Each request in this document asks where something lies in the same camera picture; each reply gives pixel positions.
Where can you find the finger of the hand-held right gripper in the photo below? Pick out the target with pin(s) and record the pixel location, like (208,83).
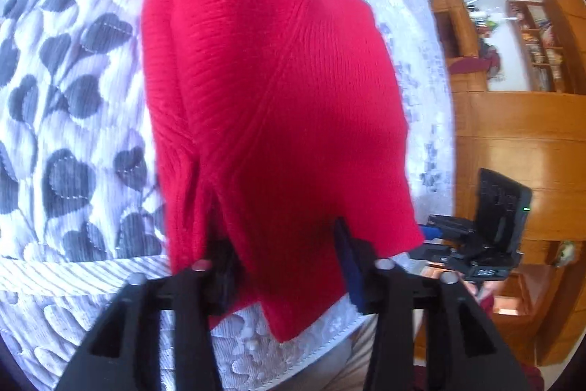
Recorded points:
(451,227)
(432,256)

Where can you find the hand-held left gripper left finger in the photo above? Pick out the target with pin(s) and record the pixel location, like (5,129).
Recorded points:
(220,283)

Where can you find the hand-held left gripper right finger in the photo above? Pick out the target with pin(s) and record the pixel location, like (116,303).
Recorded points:
(350,272)

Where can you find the red knit sweater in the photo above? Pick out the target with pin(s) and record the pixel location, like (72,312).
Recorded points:
(274,98)

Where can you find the person's right hand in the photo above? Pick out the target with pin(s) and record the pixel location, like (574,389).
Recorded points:
(485,292)

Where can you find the wooden cabinet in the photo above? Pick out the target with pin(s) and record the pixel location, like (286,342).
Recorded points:
(512,134)

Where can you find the white bed sheet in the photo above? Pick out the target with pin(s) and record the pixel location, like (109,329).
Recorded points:
(329,354)

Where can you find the dark red cloth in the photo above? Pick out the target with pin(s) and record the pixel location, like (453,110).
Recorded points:
(468,65)

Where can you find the wooden bookshelf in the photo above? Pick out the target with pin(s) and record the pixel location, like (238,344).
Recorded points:
(545,43)

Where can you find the wooden desk hutch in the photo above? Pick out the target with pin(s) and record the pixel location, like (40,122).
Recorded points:
(453,24)

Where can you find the white grey leaf print quilt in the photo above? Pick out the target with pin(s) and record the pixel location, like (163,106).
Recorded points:
(68,120)

